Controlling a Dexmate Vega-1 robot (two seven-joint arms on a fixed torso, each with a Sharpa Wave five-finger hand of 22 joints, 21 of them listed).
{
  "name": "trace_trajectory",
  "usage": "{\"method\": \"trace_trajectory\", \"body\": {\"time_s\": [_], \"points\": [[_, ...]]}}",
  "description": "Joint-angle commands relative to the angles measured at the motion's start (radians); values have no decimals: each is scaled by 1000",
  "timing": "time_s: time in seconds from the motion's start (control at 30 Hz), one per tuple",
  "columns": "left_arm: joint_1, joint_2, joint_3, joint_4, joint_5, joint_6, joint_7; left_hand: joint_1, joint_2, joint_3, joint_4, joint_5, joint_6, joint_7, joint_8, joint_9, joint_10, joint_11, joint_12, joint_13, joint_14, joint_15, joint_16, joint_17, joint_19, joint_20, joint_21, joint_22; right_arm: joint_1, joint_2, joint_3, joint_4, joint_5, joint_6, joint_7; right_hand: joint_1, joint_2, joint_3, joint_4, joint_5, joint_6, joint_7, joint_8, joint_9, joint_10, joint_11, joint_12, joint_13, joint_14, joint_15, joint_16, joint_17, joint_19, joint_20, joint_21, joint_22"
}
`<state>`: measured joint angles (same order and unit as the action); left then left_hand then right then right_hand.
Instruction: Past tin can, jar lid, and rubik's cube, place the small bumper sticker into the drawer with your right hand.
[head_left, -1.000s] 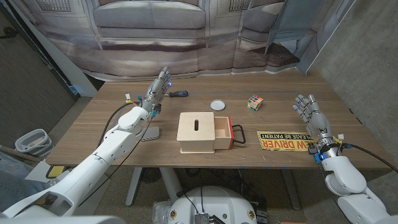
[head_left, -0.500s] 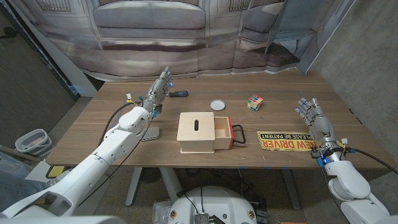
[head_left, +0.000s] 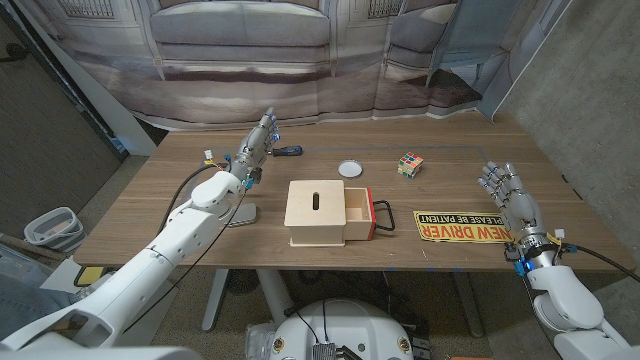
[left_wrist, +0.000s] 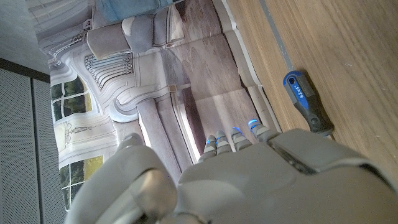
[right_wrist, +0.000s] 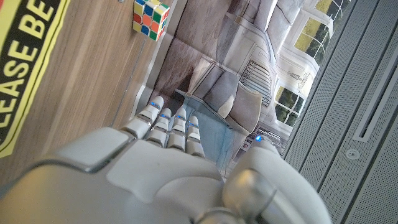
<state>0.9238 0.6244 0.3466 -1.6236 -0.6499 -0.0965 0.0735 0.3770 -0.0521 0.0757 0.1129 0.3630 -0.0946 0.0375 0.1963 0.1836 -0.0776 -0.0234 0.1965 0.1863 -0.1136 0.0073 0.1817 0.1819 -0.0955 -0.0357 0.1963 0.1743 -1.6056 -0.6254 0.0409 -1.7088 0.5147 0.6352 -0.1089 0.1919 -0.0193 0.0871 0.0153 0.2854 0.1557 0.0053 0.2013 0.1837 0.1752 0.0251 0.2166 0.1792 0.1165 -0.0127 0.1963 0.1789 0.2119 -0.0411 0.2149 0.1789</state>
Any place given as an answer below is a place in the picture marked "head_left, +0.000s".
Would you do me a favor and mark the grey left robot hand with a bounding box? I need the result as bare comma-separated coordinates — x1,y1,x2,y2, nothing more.
230,107,281,186

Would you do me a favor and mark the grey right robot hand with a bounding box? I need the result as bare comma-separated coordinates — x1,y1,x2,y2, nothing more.
476,160,562,269

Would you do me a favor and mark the yellow bumper sticker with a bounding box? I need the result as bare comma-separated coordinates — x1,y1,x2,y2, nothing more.
413,210,515,245

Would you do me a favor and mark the flat grey tin can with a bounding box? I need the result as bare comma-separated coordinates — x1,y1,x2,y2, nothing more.
227,202,259,229

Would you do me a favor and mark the white jar lid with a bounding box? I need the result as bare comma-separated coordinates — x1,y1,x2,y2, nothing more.
337,159,364,179

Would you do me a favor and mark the wooden drawer red front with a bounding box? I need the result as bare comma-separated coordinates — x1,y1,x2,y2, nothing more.
343,187,397,242

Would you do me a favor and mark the rubik's cube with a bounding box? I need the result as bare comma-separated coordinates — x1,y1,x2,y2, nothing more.
397,151,424,180

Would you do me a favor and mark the blue black screwdriver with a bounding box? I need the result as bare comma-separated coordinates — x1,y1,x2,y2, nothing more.
267,144,304,158

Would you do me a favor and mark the printed room backdrop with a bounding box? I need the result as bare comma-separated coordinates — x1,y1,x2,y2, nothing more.
14,0,574,132

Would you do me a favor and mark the wooden box with slot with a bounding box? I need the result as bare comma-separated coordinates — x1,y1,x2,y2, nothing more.
283,179,348,248

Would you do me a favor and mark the table leg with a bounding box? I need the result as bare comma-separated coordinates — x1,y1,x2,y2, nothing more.
254,269,296,326
452,272,485,339
201,269,230,333

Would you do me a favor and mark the black round fan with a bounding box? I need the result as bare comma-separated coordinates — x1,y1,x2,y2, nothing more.
224,269,259,296

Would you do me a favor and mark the clear plastic container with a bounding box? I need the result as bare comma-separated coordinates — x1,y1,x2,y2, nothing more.
243,322,279,360

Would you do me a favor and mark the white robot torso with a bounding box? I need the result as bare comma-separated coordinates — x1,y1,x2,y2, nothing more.
269,298,415,360

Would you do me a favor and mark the yellow black floor pad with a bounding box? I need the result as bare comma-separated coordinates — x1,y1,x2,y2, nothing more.
73,265,109,289

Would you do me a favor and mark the grey plastic basket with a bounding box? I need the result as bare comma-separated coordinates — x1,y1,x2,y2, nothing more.
23,206,87,254

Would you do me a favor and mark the clear storage bin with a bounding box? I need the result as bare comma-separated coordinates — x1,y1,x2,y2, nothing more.
0,244,46,289

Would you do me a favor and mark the person in jeans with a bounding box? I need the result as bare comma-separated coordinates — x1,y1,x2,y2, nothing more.
0,272,114,342

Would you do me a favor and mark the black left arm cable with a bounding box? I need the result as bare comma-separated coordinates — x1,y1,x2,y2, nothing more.
158,162,236,236

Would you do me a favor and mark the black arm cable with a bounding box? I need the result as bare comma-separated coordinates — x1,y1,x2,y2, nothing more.
562,242,640,284
158,162,236,236

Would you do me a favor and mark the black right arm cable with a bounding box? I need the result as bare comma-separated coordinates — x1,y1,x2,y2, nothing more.
562,242,640,284

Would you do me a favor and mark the white slanted post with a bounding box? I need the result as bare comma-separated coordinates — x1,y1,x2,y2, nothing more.
12,0,157,157

